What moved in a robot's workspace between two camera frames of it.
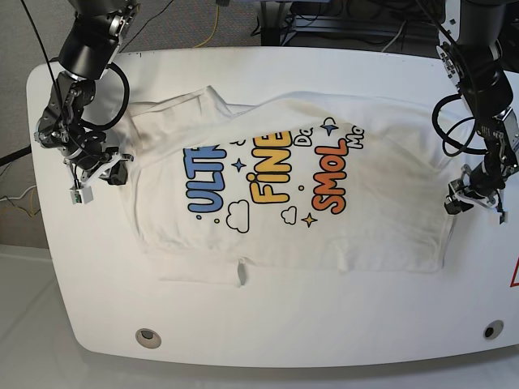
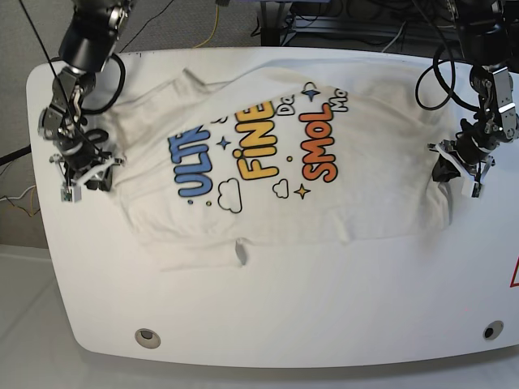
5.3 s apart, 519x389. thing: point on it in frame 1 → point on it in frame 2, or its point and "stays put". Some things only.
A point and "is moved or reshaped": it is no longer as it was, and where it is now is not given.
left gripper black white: x=480 y=184 → x=471 y=156
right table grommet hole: x=493 y=330 stays put
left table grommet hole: x=148 y=338 stays put
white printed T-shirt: x=338 y=184 is moved or reshaped
